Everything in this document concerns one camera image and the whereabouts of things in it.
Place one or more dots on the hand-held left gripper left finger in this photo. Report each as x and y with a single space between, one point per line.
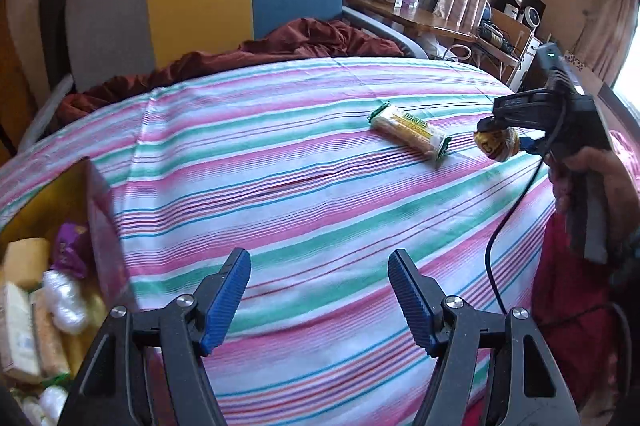
227 301

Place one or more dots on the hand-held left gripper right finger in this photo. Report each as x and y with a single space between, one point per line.
410 301

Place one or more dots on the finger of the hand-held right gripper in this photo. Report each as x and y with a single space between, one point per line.
531 144
525 109

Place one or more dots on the chocolate chip cookie packet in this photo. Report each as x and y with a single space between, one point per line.
495 145

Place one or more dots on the yellow label cracker packet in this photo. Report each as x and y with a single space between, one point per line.
405 129

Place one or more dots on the maroon box with gold interior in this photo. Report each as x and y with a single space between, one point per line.
105 231

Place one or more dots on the white round snack packet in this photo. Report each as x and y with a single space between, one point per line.
50 401
65 298

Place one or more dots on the purple wrapper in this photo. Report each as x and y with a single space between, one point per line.
70 251

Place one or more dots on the cracker packet with green ends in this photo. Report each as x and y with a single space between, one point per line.
50 336

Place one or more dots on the yellow sponge cake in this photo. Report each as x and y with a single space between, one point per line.
25 256

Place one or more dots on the person's right hand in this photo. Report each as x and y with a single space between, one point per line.
620 191

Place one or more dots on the bin with plastic bag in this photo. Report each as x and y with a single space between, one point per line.
452 51

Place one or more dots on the dark shelf unit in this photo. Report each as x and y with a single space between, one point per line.
520 4

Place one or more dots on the striped bed sheet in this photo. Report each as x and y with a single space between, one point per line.
300 186

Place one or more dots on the wooden desk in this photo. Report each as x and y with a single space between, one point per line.
420 19

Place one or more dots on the person's red clothing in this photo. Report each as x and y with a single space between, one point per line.
565 306

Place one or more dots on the maroon blanket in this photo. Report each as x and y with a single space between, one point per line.
310 36

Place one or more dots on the wooden wardrobe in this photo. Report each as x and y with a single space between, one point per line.
10 81

